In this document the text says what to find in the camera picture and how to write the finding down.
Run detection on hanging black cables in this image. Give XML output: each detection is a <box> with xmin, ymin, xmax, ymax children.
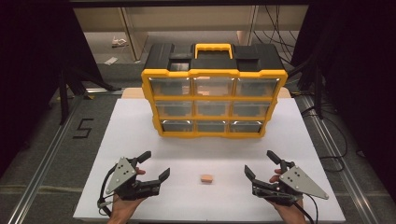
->
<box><xmin>251</xmin><ymin>4</ymin><xmax>301</xmax><ymax>67</ymax></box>

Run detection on group of clear drawers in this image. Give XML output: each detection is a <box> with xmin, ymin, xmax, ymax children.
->
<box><xmin>148</xmin><ymin>77</ymin><xmax>280</xmax><ymax>133</ymax></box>

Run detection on clear plastic drawer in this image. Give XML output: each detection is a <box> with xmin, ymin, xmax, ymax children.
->
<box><xmin>161</xmin><ymin>119</ymin><xmax>194</xmax><ymax>133</ymax></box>

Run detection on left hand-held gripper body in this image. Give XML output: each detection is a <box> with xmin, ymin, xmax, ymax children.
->
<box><xmin>105</xmin><ymin>156</ymin><xmax>163</xmax><ymax>202</ymax></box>

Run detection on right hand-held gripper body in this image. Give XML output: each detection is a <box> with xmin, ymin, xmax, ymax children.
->
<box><xmin>251</xmin><ymin>160</ymin><xmax>330</xmax><ymax>207</ymax></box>

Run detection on black floor cable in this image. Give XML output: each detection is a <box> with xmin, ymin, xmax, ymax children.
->
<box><xmin>299</xmin><ymin>105</ymin><xmax>349</xmax><ymax>173</ymax></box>

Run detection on wooden board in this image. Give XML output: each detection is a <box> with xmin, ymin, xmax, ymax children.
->
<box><xmin>120</xmin><ymin>87</ymin><xmax>292</xmax><ymax>100</ymax></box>

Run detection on black metal stand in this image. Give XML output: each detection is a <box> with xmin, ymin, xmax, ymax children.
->
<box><xmin>287</xmin><ymin>59</ymin><xmax>325</xmax><ymax>119</ymax></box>
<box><xmin>57</xmin><ymin>65</ymin><xmax>123</xmax><ymax>126</ymax></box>

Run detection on person's right hand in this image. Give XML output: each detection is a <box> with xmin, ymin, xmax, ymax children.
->
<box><xmin>268</xmin><ymin>168</ymin><xmax>305</xmax><ymax>219</ymax></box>

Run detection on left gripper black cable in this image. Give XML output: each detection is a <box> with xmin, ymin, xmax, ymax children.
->
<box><xmin>96</xmin><ymin>163</ymin><xmax>118</xmax><ymax>217</ymax></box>

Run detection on black curtain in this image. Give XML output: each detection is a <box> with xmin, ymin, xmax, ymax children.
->
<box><xmin>290</xmin><ymin>0</ymin><xmax>396</xmax><ymax>200</ymax></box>
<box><xmin>0</xmin><ymin>0</ymin><xmax>105</xmax><ymax>179</ymax></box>

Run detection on aluminium floor rail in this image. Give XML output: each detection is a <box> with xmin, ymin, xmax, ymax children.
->
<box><xmin>7</xmin><ymin>92</ymin><xmax>86</xmax><ymax>224</ymax></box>
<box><xmin>298</xmin><ymin>94</ymin><xmax>379</xmax><ymax>224</ymax></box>

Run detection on beige partition furniture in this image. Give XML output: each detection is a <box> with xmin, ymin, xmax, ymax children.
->
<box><xmin>72</xmin><ymin>5</ymin><xmax>310</xmax><ymax>62</ymax></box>

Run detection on person's left hand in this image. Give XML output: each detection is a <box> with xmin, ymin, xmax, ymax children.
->
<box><xmin>108</xmin><ymin>167</ymin><xmax>148</xmax><ymax>220</ymax></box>

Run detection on crumpled white paper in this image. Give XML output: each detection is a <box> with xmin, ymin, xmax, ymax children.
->
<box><xmin>110</xmin><ymin>35</ymin><xmax>129</xmax><ymax>49</ymax></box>

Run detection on yellow black storage organizer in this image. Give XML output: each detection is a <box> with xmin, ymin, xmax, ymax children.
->
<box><xmin>140</xmin><ymin>42</ymin><xmax>289</xmax><ymax>139</ymax></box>

